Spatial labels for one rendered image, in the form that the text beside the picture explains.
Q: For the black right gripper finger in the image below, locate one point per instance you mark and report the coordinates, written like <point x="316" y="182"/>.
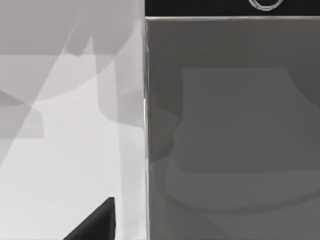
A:
<point x="100" y="222"/>

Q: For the grey cabinet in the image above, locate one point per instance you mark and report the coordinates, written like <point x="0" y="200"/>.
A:
<point x="232" y="125"/>

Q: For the silver round knob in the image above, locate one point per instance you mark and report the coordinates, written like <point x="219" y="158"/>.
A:
<point x="265" y="5"/>

